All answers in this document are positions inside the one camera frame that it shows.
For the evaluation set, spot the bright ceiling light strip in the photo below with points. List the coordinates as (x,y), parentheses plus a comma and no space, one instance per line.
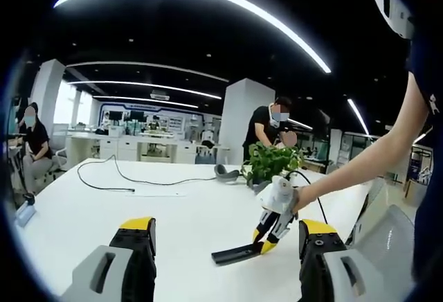
(145,86)

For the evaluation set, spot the short ceiling light strip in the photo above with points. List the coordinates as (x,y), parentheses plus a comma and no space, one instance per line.
(358,116)

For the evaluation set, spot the light blue box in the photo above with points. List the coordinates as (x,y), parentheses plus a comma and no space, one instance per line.
(26,213)

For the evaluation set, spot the person's right hand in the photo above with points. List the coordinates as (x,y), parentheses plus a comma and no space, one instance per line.
(306,196)

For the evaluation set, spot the grey mesh office chair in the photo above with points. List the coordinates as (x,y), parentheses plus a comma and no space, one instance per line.
(380,232)

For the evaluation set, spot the person's dark blue shirt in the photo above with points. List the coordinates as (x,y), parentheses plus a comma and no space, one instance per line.
(431,56)

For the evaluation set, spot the small black object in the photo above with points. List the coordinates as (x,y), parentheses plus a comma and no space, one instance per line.
(28,199)

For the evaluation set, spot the ceiling air conditioner vent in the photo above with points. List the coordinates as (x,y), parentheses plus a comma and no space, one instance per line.
(161,95)

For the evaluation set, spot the black remote control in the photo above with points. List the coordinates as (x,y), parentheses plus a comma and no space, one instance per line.
(232,255)

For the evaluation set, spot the white office chair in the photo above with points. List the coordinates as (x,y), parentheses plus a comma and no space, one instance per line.
(59,156)

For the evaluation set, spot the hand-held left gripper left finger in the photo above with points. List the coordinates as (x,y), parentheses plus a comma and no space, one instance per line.
(128,246)

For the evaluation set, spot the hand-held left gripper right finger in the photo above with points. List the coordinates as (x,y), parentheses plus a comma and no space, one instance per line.
(322,246)

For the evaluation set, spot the green potted plant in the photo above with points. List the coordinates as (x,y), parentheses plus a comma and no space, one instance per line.
(270,161)

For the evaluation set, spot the dim ceiling light strip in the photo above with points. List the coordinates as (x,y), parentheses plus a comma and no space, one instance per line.
(145,66)

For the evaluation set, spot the white desk row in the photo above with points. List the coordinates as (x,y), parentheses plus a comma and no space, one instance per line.
(128,146)

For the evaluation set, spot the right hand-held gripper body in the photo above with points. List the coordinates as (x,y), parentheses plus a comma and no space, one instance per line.
(277,196)

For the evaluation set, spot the white worn device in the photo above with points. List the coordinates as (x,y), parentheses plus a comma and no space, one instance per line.
(391,4)

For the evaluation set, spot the thin ceiling light strip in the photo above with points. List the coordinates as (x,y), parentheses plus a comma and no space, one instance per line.
(145,100)

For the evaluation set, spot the grey curved neck device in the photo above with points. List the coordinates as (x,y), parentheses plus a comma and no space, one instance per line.
(261,187)
(226,176)

